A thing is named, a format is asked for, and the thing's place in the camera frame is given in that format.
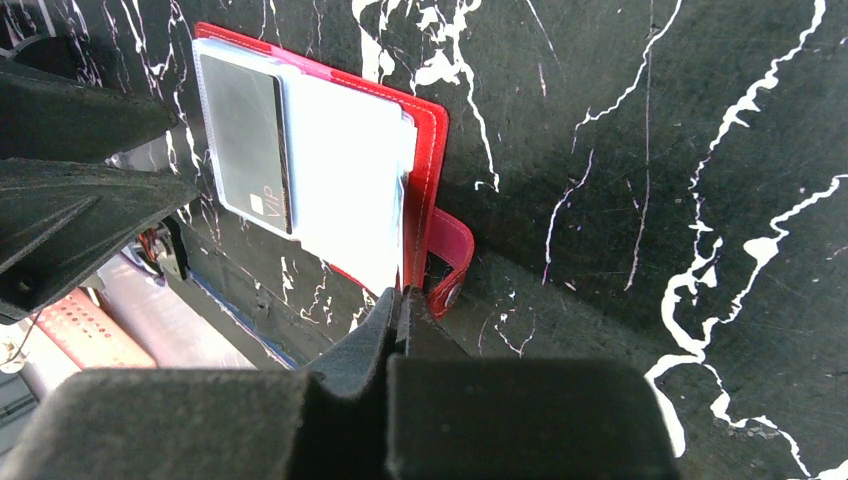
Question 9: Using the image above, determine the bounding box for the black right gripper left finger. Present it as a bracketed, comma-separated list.
[1, 289, 398, 479]

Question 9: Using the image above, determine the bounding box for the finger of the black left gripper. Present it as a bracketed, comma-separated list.
[1, 60, 177, 163]
[1, 159, 198, 322]

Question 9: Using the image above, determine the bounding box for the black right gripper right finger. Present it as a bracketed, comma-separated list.
[386, 288, 680, 479]

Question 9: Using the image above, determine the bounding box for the red leather card holder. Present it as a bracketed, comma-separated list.
[194, 22, 475, 320]

